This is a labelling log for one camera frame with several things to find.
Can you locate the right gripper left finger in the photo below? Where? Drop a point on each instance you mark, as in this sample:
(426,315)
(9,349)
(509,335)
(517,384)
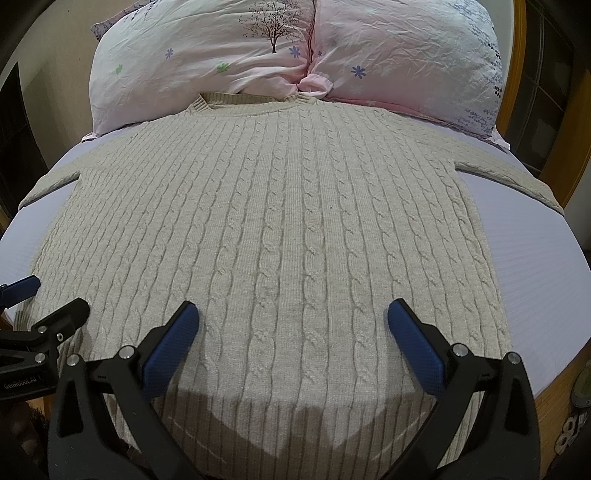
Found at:
(104,425)

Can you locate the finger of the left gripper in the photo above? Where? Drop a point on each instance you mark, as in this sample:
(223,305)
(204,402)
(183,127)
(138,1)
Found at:
(40,344)
(19,291)

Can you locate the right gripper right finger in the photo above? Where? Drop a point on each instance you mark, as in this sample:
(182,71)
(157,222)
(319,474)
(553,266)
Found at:
(504,442)

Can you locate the beige cable-knit sweater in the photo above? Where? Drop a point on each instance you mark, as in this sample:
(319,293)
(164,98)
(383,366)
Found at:
(292,225)

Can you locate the left pink floral pillow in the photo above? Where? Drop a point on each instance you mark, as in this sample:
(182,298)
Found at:
(157,59)

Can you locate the pink floral pillow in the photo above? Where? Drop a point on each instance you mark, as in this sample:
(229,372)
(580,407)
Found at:
(437,60)
(157,59)

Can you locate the right pink floral pillow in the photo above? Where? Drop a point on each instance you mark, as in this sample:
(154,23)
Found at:
(437,60)

